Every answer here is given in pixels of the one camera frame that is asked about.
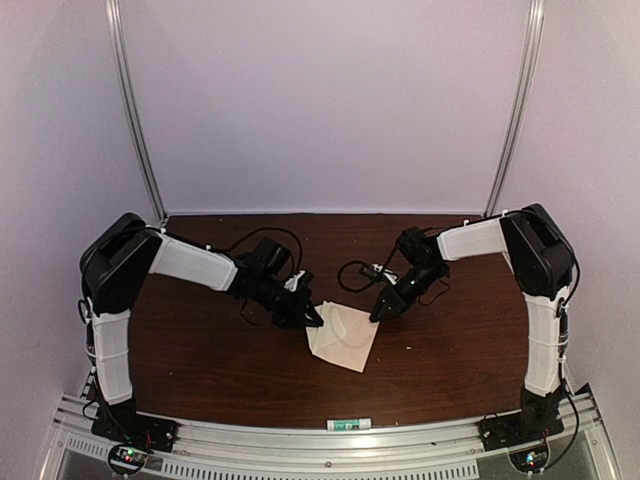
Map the green white glue stick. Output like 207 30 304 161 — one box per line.
326 418 372 432

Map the left aluminium frame post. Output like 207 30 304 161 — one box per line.
104 0 168 224

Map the right aluminium frame post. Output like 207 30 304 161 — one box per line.
483 0 546 217

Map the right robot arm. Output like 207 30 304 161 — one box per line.
370 203 579 442

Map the cream letter paper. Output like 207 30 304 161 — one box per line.
306 302 347 359

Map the beige envelope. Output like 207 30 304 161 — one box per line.
317 305 379 373

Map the aluminium front rail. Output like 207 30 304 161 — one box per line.
34 393 621 479

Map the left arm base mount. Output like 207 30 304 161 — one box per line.
91 397 178 453

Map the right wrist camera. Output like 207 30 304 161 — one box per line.
359 264 400 284

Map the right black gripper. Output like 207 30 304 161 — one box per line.
370 265 446 324

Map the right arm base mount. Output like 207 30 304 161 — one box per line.
478 403 564 451

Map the left black cable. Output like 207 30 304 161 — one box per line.
77 227 304 326

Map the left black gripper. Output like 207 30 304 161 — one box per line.
254 275 324 329

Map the aluminium frame post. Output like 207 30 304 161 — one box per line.
483 0 546 217
104 0 168 224

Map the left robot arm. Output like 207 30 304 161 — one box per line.
79 212 324 444

